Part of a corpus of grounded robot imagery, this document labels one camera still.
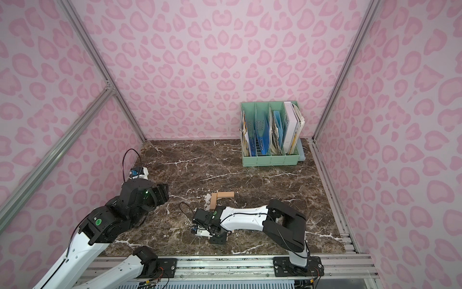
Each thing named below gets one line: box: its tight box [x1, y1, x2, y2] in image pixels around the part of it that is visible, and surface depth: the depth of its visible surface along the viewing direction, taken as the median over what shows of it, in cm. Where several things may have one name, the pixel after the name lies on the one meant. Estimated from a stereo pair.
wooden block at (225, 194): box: [217, 191, 235, 198], surface depth 97 cm
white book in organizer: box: [283, 101, 301, 155], surface depth 100 cm
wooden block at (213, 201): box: [209, 192, 218, 210], surface depth 94 cm
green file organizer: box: [239, 101, 301, 167], surface depth 104 cm
